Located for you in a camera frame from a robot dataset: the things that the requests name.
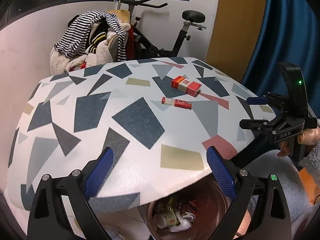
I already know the brown round trash bin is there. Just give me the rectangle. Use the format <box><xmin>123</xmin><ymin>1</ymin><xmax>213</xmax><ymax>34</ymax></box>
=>
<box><xmin>146</xmin><ymin>174</ymin><xmax>230</xmax><ymax>239</ymax></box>

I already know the blue curtain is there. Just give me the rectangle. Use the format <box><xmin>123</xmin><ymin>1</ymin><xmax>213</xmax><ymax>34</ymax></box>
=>
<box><xmin>242</xmin><ymin>0</ymin><xmax>319</xmax><ymax>115</ymax></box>

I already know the red cigarette pack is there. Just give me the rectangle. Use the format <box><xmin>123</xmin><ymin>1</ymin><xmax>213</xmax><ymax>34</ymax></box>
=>
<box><xmin>171</xmin><ymin>76</ymin><xmax>201</xmax><ymax>97</ymax></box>

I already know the cream fleece garment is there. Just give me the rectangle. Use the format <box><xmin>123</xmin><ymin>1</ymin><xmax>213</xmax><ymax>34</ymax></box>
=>
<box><xmin>49</xmin><ymin>34</ymin><xmax>115</xmax><ymax>75</ymax></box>

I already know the striped black white shirt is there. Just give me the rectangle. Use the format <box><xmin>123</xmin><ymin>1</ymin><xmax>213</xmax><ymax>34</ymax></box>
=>
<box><xmin>54</xmin><ymin>10</ymin><xmax>119</xmax><ymax>59</ymax></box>

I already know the white paper cup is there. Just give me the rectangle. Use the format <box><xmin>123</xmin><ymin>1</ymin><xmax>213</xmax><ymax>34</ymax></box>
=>
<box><xmin>153</xmin><ymin>210</ymin><xmax>177</xmax><ymax>229</ymax></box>

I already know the chair with wooden back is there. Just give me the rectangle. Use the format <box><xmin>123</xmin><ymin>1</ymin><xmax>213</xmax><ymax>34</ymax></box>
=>
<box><xmin>106</xmin><ymin>10</ymin><xmax>131</xmax><ymax>62</ymax></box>

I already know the light blue fleece sleeve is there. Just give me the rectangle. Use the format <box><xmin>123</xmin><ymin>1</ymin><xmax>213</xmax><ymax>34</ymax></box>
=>
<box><xmin>299</xmin><ymin>144</ymin><xmax>320</xmax><ymax>177</ymax></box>

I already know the black exercise bike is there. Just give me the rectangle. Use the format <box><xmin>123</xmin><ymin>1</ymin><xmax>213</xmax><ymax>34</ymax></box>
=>
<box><xmin>117</xmin><ymin>0</ymin><xmax>207</xmax><ymax>60</ymax></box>

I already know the right hand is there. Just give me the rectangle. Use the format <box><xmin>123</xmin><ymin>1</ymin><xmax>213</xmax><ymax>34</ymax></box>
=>
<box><xmin>277</xmin><ymin>127</ymin><xmax>319</xmax><ymax>157</ymax></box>

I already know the white tissue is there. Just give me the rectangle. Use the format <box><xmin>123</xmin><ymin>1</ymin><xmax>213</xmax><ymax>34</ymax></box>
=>
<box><xmin>169</xmin><ymin>211</ymin><xmax>196</xmax><ymax>232</ymax></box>

